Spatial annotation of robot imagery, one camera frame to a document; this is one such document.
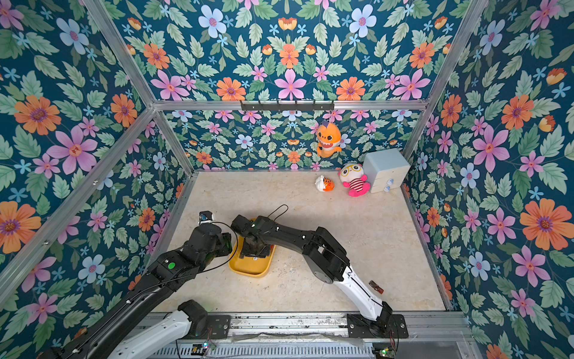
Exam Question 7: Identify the red silver swivel usb drive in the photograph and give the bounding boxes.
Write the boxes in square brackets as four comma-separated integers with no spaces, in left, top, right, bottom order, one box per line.
[369,281,384,294]

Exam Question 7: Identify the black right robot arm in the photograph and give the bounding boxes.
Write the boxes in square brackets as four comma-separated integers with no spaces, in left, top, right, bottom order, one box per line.
[231,215,393,337]

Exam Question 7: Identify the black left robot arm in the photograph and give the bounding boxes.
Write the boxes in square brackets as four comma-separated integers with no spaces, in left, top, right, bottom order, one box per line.
[39,223,233,358]

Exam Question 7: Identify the yellow plastic storage box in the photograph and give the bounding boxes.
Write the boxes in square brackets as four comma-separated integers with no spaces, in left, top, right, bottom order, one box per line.
[229,215,276,278]

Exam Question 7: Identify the light blue cabinet box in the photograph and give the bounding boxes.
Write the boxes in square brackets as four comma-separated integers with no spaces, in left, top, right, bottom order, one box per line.
[363,149,410,193]

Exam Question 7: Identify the white orange small plush toy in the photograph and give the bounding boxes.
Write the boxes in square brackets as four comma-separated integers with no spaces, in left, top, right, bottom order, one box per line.
[315,175,335,192]

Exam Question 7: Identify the pink white plush doll glasses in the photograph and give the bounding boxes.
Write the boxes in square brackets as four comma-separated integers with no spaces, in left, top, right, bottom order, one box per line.
[339,163,371,197]

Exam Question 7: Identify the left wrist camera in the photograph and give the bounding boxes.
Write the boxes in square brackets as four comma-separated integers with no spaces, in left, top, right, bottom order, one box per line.
[199,211,214,225]

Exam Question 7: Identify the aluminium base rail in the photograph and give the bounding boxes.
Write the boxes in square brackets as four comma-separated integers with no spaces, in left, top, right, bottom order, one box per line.
[96,310,472,359]

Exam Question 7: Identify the orange plush toy on wall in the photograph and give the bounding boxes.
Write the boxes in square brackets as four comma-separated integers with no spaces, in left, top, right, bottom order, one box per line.
[316,121,342,159]

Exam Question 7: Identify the black hook rail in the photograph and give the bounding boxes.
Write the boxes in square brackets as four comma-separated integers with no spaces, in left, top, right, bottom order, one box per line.
[240,100,335,112]

